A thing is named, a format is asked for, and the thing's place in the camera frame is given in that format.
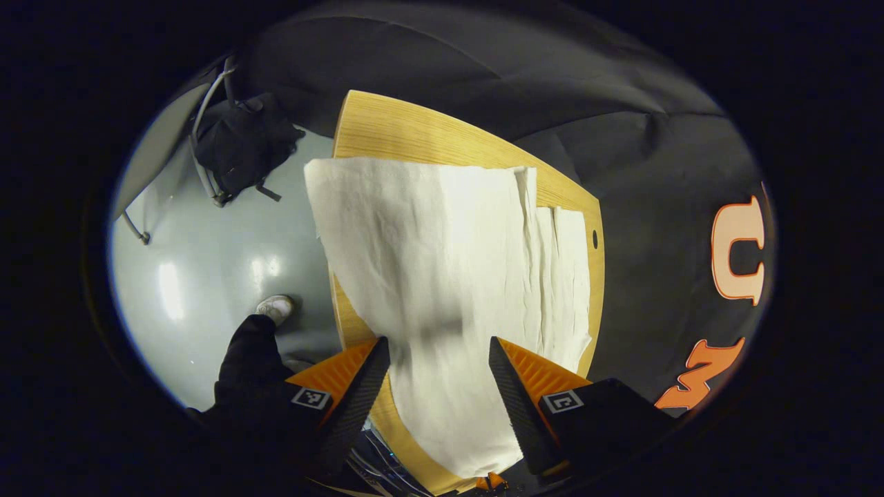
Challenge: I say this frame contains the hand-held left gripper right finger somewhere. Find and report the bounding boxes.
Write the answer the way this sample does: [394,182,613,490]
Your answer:
[488,336,678,478]

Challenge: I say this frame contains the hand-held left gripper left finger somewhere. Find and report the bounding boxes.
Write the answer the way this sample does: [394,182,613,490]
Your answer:
[228,336,392,480]

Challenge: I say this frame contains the white jeans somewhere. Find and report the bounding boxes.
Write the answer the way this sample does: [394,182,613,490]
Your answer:
[304,157,593,479]

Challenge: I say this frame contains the person's black trouser leg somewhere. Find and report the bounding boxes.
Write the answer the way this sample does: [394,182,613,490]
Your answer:
[207,314,294,418]

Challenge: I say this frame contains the person's white shoe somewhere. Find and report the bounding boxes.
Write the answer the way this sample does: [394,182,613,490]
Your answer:
[256,295,296,326]

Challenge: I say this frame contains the black backdrop cloth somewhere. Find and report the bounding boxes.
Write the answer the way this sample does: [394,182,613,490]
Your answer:
[235,0,778,415]

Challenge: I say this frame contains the black bag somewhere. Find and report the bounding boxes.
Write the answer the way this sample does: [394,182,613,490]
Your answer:
[193,93,306,202]

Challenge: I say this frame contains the grey metal chair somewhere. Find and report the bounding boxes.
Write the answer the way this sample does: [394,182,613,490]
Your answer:
[113,59,240,246]

